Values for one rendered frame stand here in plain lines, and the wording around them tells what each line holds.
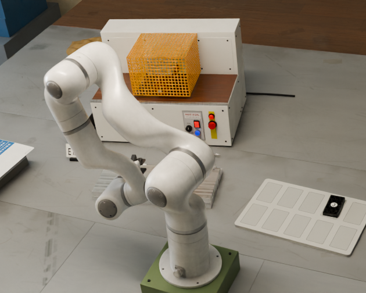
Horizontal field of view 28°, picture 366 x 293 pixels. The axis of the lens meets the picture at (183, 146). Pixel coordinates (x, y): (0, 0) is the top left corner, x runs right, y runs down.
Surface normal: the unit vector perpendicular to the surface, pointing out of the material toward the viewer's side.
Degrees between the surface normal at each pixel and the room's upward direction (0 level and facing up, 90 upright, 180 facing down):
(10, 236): 0
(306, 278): 0
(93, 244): 0
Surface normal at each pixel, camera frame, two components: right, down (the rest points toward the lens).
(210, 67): -0.23, 0.58
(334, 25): -0.12, -0.82
